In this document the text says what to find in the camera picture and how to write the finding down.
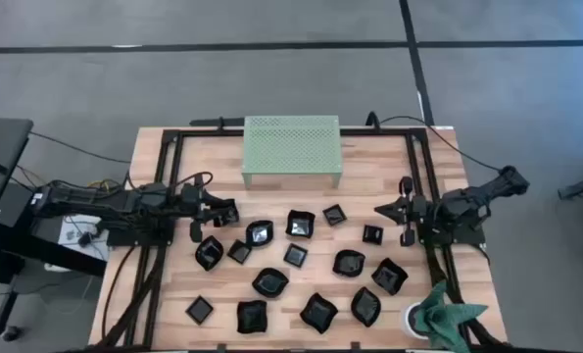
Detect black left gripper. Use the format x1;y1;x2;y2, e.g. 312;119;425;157
181;181;240;243

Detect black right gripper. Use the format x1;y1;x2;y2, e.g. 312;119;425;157
373;176;428;246

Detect black glossy wavy square plate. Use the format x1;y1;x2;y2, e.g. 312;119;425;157
245;220;275;248
236;299;268;335
285;209;316;239
370;257;410;297
299;292;340;335

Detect black bar at table edge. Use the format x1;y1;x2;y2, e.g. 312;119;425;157
189;116;246;128

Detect pale green perforated metal shelf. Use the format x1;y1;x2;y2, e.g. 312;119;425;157
241;115;344;190

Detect white plant pot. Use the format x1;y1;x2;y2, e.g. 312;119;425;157
399;301;432;341

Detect teal artificial plant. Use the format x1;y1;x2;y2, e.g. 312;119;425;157
413;279;490;353

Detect white power strip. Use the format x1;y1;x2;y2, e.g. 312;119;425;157
44;213;111;274

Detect black computer box white label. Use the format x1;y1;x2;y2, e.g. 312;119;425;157
0;181;36;229

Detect black desk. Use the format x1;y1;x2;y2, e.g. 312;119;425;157
0;116;109;339

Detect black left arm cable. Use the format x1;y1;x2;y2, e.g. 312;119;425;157
171;170;215;193

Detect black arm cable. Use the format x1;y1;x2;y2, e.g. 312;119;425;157
171;170;215;193
365;110;506;174

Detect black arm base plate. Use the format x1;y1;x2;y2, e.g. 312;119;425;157
105;226;175;247
416;223;487;247

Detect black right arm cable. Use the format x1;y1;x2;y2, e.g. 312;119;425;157
365;110;506;174

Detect yellow cables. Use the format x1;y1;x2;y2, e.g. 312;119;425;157
88;178;125;191

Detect curved black cable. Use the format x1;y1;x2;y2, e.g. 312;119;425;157
100;243;140;342

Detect thin black floor cable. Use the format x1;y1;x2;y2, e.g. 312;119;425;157
27;129;133;165

